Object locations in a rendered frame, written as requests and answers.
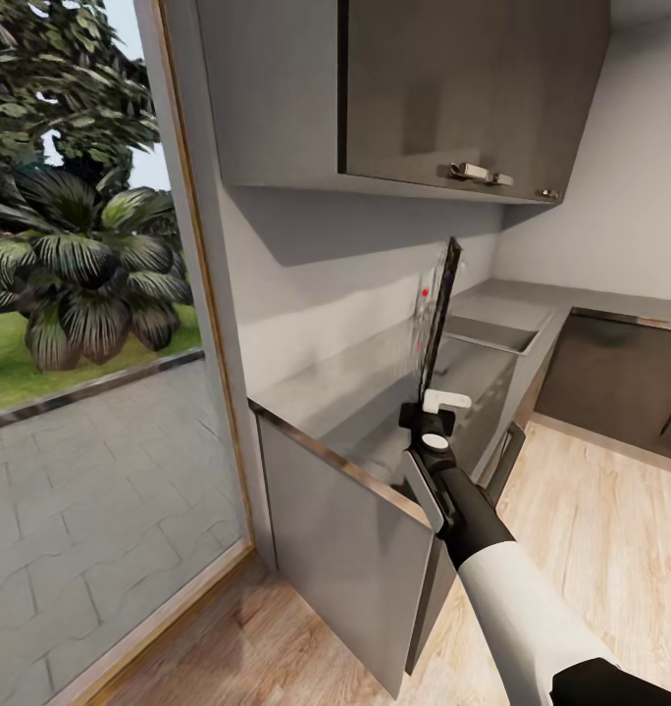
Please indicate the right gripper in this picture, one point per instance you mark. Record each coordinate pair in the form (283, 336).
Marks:
(412, 415)

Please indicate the drop in sink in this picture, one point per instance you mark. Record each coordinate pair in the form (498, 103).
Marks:
(507, 325)

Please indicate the cabinet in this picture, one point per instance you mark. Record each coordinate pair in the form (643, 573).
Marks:
(430, 99)
(582, 51)

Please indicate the fixed window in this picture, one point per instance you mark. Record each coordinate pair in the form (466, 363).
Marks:
(123, 504)

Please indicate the poster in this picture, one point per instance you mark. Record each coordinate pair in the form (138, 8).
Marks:
(440, 309)

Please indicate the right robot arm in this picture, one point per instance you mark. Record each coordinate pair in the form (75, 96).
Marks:
(546, 655)

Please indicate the dishwasher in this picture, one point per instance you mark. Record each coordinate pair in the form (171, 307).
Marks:
(440, 572)

